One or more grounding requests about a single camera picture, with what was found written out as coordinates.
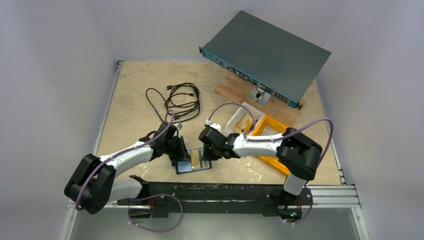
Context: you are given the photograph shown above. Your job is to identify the black coiled cable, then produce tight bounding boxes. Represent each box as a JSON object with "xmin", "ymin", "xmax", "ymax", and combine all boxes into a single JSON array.
[{"xmin": 145, "ymin": 82, "xmax": 201, "ymax": 124}]

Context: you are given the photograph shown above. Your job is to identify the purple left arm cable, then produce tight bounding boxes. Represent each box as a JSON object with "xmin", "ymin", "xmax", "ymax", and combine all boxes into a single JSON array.
[{"xmin": 74, "ymin": 109, "xmax": 176, "ymax": 212}]

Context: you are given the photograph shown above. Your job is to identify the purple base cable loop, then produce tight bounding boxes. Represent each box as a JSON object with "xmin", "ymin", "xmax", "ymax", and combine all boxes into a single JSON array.
[{"xmin": 127, "ymin": 193, "xmax": 184, "ymax": 233}]

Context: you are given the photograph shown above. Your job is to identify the blue network switch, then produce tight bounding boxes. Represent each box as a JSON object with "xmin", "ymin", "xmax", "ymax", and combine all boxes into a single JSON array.
[{"xmin": 199, "ymin": 10, "xmax": 331, "ymax": 110}]

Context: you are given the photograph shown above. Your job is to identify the wooden board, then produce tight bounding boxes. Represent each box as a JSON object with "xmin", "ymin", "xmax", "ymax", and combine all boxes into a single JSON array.
[{"xmin": 214, "ymin": 73, "xmax": 306, "ymax": 127}]

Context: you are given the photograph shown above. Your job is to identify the aluminium table frame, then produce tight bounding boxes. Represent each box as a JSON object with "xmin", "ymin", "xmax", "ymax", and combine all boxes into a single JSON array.
[{"xmin": 61, "ymin": 61, "xmax": 368, "ymax": 240}]

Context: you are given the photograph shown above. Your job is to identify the gold card black stripe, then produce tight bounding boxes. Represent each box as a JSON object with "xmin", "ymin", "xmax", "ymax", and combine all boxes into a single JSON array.
[{"xmin": 189, "ymin": 148, "xmax": 204, "ymax": 170}]

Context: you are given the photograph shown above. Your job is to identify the metal stand bracket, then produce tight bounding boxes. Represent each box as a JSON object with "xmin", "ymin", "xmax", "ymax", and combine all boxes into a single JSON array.
[{"xmin": 248, "ymin": 88, "xmax": 271, "ymax": 106}]

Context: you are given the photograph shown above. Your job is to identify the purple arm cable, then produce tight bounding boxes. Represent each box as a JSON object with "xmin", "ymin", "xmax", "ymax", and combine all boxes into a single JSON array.
[
  {"xmin": 205, "ymin": 101, "xmax": 334, "ymax": 167},
  {"xmin": 74, "ymin": 109, "xmax": 176, "ymax": 212}
]

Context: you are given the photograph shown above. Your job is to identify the white cards in yellow bin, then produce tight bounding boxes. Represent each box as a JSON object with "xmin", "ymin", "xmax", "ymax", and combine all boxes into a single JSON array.
[{"xmin": 261, "ymin": 127, "xmax": 279, "ymax": 136}]

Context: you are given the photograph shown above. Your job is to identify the white plastic bin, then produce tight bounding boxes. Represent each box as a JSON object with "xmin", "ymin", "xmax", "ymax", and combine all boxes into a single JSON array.
[{"xmin": 221, "ymin": 102, "xmax": 266, "ymax": 136}]

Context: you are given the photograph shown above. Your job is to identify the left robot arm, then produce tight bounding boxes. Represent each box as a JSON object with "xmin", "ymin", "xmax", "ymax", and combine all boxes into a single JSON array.
[{"xmin": 64, "ymin": 122, "xmax": 191, "ymax": 215}]

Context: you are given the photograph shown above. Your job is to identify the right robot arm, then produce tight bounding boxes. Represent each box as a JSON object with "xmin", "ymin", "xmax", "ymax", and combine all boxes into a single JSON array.
[{"xmin": 198, "ymin": 126, "xmax": 325, "ymax": 196}]

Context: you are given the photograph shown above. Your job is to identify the yellow plastic bin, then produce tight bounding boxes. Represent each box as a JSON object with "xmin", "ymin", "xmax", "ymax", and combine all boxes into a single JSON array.
[{"xmin": 250, "ymin": 115, "xmax": 290, "ymax": 175}]

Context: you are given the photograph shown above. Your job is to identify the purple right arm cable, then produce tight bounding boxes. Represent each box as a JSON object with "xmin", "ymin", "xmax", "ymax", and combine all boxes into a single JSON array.
[{"xmin": 205, "ymin": 101, "xmax": 334, "ymax": 167}]

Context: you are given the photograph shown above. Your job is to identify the gold cards stack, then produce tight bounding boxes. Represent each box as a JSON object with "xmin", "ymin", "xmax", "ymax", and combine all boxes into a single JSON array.
[{"xmin": 234, "ymin": 114, "xmax": 255, "ymax": 133}]

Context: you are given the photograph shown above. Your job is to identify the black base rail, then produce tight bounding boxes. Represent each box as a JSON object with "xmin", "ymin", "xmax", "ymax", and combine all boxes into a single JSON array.
[{"xmin": 117, "ymin": 181, "xmax": 313, "ymax": 220}]

